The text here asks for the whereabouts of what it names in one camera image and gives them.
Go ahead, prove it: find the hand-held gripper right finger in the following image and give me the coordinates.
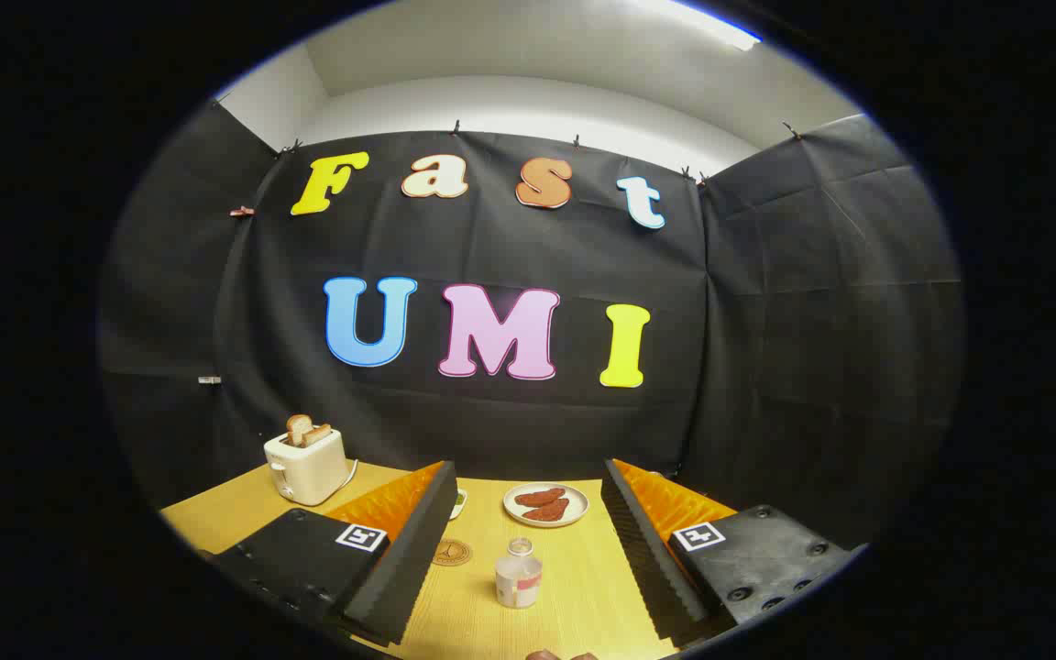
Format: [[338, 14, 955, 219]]
[[599, 457, 864, 647]]

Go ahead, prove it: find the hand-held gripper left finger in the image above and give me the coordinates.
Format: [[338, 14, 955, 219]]
[[205, 460, 459, 647]]

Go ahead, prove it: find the clear plastic juice bottle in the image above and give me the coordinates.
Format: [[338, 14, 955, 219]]
[[494, 538, 545, 611]]

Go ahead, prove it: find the wooden table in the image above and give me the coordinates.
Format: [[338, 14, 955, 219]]
[[159, 461, 740, 660]]

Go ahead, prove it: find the white round plate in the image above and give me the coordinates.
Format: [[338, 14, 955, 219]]
[[502, 482, 590, 529]]

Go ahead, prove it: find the white toaster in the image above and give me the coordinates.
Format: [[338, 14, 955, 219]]
[[263, 426, 351, 507]]

